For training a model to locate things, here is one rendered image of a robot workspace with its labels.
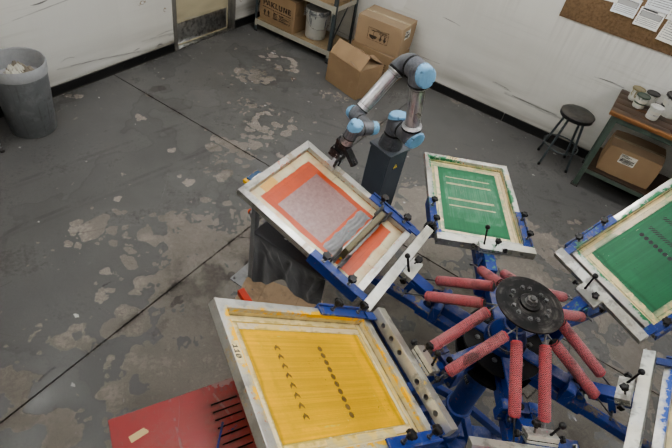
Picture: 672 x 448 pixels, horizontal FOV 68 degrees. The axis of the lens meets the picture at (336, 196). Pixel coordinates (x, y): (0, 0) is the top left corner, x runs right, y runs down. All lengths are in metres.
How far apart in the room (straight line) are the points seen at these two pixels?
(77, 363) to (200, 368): 0.72
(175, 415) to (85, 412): 1.37
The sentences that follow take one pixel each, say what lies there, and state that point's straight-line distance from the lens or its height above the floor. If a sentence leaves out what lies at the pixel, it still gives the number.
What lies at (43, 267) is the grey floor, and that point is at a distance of 4.01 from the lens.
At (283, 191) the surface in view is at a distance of 2.62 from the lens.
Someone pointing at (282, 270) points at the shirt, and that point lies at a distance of 2.81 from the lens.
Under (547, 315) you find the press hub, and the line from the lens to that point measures 2.35.
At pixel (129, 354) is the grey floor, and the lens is 3.46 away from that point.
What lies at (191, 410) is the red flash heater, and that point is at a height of 1.10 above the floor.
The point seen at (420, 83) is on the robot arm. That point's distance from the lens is 2.62.
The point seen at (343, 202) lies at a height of 1.13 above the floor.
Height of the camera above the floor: 2.95
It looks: 41 degrees down
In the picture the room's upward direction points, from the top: 12 degrees clockwise
